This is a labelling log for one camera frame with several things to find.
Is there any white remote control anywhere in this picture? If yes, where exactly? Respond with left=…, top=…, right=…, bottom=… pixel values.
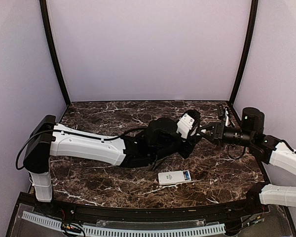
left=158, top=170, right=191, bottom=186

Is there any black front rail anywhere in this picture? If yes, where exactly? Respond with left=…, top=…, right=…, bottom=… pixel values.
left=19, top=191, right=284, bottom=224

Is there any small circuit board with wires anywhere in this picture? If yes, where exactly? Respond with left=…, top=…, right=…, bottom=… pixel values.
left=61, top=221, right=86, bottom=237

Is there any white slotted cable duct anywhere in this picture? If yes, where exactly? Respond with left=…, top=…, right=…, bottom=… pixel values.
left=22, top=211, right=226, bottom=237

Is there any blue battery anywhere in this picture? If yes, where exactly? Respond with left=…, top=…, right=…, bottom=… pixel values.
left=183, top=170, right=191, bottom=181

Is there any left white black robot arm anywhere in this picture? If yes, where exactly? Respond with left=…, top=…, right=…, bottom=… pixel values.
left=16, top=112, right=200, bottom=215

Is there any right black frame post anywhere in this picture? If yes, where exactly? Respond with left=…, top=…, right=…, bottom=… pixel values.
left=228, top=0, right=259, bottom=106

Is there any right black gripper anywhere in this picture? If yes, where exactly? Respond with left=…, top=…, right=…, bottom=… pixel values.
left=197, top=120, right=255, bottom=147

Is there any left black frame post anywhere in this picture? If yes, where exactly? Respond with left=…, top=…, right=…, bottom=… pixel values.
left=39, top=0, right=71, bottom=107

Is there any black frame post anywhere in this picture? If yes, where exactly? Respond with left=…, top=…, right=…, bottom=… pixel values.
left=39, top=0, right=71, bottom=107
left=228, top=0, right=259, bottom=106

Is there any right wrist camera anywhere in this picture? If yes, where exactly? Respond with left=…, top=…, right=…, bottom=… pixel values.
left=217, top=104, right=235, bottom=127

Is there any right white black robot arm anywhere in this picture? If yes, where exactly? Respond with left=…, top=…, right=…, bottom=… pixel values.
left=199, top=107, right=296, bottom=214

